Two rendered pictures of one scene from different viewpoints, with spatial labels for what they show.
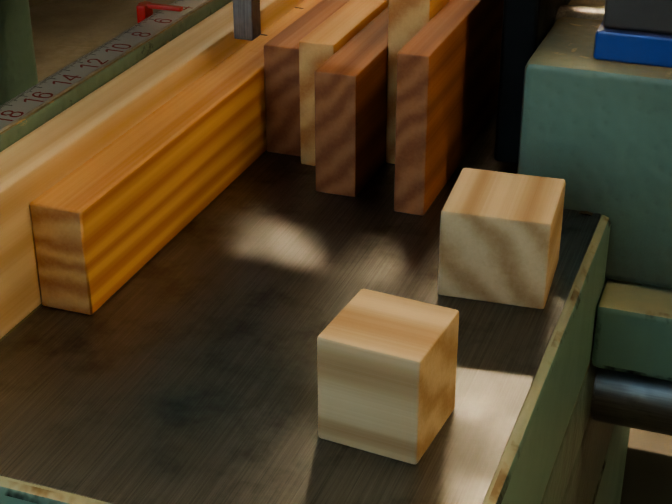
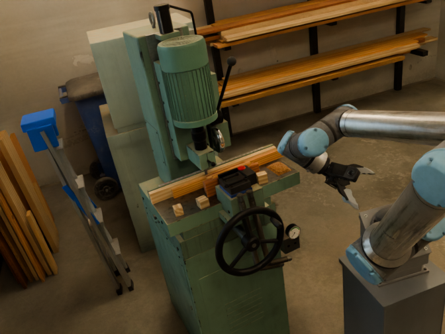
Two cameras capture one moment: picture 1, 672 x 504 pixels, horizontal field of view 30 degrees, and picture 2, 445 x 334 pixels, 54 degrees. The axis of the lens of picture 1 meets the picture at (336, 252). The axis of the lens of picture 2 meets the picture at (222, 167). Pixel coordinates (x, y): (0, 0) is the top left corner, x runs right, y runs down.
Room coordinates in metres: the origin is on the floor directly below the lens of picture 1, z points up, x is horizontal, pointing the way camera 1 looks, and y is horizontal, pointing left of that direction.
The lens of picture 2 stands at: (-0.49, -1.19, 1.82)
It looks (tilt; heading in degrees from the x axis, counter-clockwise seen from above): 28 degrees down; 48
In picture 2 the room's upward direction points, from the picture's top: 10 degrees counter-clockwise
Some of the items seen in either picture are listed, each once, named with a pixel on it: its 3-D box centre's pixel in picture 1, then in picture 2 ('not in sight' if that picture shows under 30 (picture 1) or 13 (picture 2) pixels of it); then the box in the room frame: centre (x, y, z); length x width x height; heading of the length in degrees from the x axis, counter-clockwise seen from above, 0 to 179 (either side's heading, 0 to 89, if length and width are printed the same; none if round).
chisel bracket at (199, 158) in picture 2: not in sight; (201, 156); (0.53, 0.06, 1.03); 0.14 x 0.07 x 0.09; 70
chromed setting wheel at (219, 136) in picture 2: not in sight; (216, 140); (0.69, 0.12, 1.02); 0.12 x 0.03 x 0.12; 70
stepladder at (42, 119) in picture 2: not in sight; (83, 208); (0.33, 0.93, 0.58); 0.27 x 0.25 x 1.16; 152
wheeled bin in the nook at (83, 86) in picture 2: not in sight; (114, 132); (1.19, 1.94, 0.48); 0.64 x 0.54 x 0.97; 154
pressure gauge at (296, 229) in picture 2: not in sight; (292, 232); (0.70, -0.25, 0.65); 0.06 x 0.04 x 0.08; 160
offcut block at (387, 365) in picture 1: (388, 374); (178, 210); (0.31, -0.02, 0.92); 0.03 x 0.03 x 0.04; 65
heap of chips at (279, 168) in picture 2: not in sight; (278, 166); (0.77, -0.15, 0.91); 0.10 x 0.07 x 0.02; 70
